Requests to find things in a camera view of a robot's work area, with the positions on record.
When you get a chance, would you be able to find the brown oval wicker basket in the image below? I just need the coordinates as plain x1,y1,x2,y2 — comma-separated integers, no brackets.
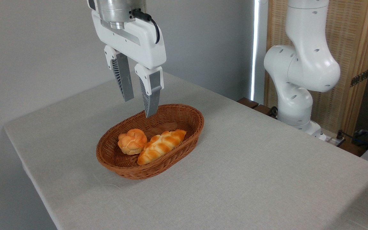
96,103,204,180

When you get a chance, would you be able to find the dark wooden block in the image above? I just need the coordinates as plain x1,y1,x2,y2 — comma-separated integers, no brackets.
237,97,259,109
254,104,272,116

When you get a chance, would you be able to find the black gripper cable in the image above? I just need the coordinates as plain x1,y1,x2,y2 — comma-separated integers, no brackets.
131,9,161,44

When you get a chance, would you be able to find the brass screen hinge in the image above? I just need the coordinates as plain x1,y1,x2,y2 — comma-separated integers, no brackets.
350,69,368,87

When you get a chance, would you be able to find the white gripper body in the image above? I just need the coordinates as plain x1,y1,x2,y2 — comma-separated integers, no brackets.
91,11,167,70

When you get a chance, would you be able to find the long braided bread loaf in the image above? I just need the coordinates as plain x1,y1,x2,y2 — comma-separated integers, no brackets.
137,129,187,165

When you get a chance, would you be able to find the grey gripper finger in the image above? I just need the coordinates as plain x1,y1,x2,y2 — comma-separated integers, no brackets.
134,63,165,118
104,45,135,102

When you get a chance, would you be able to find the grey tablecloth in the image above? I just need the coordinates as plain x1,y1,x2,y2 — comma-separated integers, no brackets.
4,69,368,230

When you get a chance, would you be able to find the white power strip with plug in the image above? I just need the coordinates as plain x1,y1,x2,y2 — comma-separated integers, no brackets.
326,129,346,147

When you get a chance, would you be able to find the round knotted bread roll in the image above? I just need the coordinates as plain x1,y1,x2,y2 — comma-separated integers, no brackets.
118,129,148,155

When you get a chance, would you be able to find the bamboo folding screen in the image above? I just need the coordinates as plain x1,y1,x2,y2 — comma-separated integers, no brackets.
264,0,368,136

